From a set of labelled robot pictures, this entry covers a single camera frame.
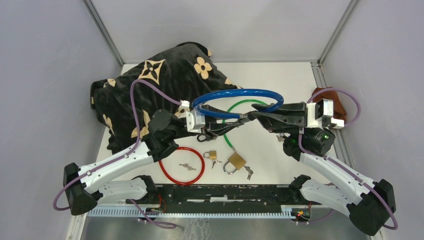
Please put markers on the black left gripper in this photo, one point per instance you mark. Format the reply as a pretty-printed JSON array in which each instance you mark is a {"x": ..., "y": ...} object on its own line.
[{"x": 218, "y": 129}]

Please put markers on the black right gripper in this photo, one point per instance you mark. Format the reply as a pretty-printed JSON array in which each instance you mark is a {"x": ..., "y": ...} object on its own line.
[{"x": 293, "y": 116}]

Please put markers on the black Kajing padlock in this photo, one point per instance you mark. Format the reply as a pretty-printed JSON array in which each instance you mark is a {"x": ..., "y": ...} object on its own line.
[{"x": 201, "y": 138}]

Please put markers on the blue cable lock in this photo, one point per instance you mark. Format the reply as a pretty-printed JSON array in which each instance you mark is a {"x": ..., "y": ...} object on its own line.
[{"x": 231, "y": 93}]

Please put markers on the small brass padlock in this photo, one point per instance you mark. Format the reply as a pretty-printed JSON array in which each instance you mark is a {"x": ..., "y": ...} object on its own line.
[{"x": 212, "y": 154}]

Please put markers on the large brass padlock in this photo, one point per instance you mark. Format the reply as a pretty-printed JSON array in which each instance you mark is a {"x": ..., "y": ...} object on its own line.
[{"x": 234, "y": 163}]

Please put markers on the red lock keys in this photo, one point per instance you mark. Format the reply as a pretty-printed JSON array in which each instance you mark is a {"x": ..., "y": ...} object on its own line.
[{"x": 187, "y": 166}]

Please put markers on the large padlock keys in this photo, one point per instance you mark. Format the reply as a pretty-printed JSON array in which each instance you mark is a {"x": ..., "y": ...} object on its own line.
[{"x": 249, "y": 171}]

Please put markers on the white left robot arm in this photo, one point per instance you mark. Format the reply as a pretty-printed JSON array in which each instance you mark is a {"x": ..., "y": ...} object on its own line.
[{"x": 89, "y": 185}]

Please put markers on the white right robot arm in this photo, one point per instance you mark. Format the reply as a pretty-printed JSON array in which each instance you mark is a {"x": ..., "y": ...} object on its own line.
[{"x": 307, "y": 138}]

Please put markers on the brown crumpled cloth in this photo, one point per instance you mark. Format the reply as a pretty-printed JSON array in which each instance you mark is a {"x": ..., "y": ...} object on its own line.
[{"x": 339, "y": 111}]

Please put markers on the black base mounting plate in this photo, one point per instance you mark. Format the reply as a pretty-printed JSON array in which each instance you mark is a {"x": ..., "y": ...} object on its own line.
[{"x": 223, "y": 199}]

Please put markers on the black floral patterned cloth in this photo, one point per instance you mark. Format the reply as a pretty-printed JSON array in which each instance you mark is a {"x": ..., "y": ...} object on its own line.
[{"x": 183, "y": 72}]

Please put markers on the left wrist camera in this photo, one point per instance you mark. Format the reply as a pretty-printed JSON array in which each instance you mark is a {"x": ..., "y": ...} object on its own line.
[{"x": 195, "y": 121}]

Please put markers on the white toothed cable duct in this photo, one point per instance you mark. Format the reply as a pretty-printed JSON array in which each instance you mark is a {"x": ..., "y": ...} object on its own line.
[{"x": 133, "y": 211}]

